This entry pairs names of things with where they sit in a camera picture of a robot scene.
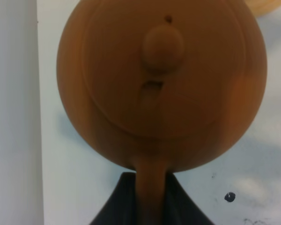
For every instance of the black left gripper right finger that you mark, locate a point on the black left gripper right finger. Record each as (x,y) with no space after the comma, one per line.
(179,208)

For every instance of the left orange saucer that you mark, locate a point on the left orange saucer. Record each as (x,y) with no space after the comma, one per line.
(262,7)

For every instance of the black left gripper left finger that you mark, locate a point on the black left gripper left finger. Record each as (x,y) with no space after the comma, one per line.
(123,206)

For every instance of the brown clay teapot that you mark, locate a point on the brown clay teapot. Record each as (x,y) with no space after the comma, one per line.
(161,86)

